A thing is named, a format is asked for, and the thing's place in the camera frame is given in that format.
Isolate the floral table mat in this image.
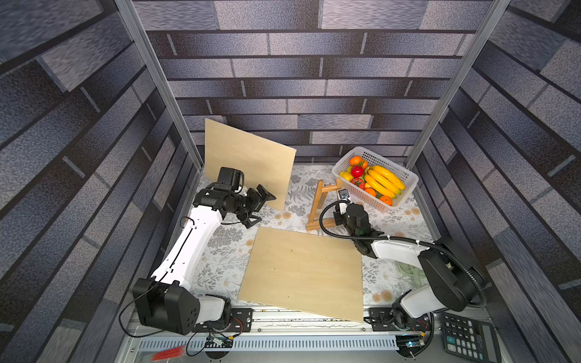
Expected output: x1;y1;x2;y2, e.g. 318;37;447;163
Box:
189;163;433;306

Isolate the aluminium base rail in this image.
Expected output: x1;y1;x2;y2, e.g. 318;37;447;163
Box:
120;305;491;352

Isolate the yellow lemon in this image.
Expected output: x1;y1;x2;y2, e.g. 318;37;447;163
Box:
340;171;354;182

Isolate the black calculator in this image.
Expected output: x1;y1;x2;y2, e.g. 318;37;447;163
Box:
442;312;502;363

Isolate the red strawberry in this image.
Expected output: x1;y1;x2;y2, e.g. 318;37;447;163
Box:
351;178;366;190

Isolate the orange fruit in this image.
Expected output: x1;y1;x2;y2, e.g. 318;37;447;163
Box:
350;156;369;169
365;188;393;206

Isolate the orange fruit bottom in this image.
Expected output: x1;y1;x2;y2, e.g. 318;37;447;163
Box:
365;188;393;206

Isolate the aluminium frame post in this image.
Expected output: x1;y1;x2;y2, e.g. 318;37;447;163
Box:
114;0;204;172
405;0;511;169

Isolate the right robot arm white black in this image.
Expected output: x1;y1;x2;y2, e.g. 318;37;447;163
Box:
322;200;487;330

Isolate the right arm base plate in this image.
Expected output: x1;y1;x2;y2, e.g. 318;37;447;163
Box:
363;307;432;333

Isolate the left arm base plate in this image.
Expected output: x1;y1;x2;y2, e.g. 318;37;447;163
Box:
193;308;254;334

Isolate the yellow banana bunch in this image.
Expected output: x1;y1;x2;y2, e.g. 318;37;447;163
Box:
364;166;405;200

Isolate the orange fruit top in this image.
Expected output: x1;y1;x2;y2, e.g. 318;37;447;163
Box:
350;156;369;169

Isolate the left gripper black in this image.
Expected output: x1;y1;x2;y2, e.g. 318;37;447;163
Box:
231;183;278;226

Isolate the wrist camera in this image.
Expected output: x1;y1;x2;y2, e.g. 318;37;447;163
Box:
216;166;245;193
337;188;352;214

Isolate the left aluminium frame post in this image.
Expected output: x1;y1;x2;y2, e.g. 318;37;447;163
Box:
114;0;204;172

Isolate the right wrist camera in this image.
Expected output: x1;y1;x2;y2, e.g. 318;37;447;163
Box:
337;188;352;214

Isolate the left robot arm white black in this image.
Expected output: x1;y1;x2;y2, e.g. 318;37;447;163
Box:
133;167;276;335

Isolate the right aluminium frame post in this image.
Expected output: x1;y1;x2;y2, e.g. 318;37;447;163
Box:
405;0;511;169

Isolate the red object on floor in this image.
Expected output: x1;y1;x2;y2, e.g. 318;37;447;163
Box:
151;346;185;362

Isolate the black corrugated cable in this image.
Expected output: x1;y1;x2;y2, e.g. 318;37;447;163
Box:
318;200;487;309

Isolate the white plastic basket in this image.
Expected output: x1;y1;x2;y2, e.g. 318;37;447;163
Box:
332;147;419;212

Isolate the red apple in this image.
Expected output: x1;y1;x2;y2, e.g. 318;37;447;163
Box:
350;165;365;178

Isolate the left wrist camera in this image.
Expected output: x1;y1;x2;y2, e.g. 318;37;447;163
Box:
216;166;245;193

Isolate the plywood board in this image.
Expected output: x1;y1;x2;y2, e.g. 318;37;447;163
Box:
238;227;364;322
204;119;296;212

